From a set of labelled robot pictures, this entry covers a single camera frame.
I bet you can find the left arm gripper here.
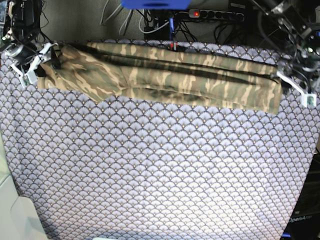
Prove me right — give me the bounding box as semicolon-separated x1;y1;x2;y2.
276;57;320;107

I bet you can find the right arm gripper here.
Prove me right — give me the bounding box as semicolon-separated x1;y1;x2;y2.
4;42;61;88

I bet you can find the camouflage T-shirt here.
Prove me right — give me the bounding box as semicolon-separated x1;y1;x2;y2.
37;42;283;114

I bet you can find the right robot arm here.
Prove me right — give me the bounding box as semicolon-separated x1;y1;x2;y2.
0;0;61;88

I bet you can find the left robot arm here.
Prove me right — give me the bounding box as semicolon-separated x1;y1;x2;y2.
37;0;320;113

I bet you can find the black power strip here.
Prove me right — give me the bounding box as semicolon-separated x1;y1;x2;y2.
187;9;245;22

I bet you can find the red and black clamp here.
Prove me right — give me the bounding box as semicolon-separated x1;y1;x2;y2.
170;41;178;51

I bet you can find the purple fan-pattern tablecloth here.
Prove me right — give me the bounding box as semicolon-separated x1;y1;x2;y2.
0;38;320;240

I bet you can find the black OpenArm box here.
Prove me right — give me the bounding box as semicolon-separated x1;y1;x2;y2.
281;150;320;240

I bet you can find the white plastic bin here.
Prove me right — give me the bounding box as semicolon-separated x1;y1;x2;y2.
0;141;47;240

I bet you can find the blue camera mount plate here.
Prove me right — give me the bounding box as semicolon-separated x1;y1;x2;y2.
121;0;191;10

